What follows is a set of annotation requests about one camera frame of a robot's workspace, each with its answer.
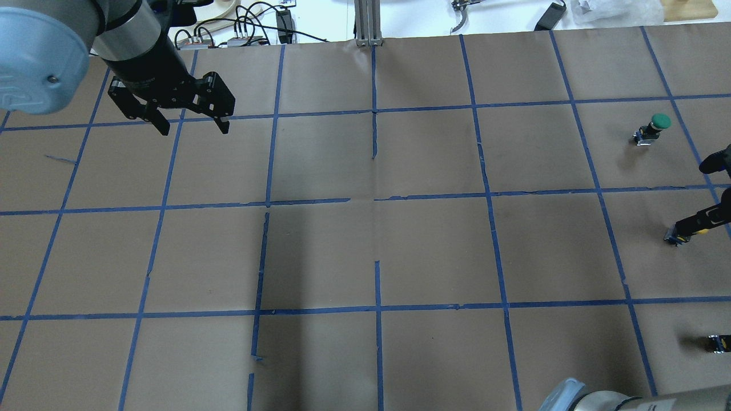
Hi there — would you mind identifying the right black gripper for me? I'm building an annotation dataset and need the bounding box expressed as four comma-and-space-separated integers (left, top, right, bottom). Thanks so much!
675, 144, 731, 232

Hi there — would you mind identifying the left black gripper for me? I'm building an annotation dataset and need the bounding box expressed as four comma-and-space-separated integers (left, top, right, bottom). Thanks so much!
107, 40, 236, 136

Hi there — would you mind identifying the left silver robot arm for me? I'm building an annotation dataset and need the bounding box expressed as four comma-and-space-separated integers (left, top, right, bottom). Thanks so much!
1, 1, 235, 135

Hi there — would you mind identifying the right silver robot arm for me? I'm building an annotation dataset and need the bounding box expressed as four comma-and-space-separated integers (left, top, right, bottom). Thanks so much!
539, 189, 730, 410

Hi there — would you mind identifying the green push button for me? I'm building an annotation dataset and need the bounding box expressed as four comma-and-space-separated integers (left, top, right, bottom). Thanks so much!
633, 114, 673, 147

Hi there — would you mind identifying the red push button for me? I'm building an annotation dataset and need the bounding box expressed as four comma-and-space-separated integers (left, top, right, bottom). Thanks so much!
706, 334, 731, 354

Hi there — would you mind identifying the wooden cutting board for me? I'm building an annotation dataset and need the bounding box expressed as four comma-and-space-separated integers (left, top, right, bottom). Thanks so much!
661, 0, 720, 23

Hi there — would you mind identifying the clear plastic bag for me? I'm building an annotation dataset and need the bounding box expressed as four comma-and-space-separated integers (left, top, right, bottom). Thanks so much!
567, 1, 665, 27

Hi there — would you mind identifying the black power adapter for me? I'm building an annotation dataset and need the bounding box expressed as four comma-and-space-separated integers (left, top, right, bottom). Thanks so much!
533, 1, 567, 31

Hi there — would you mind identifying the metal reacher grabber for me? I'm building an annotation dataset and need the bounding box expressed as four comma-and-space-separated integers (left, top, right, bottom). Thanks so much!
449, 1, 513, 35

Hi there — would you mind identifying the aluminium frame post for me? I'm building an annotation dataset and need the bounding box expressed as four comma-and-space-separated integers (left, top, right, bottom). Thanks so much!
354, 0, 383, 47

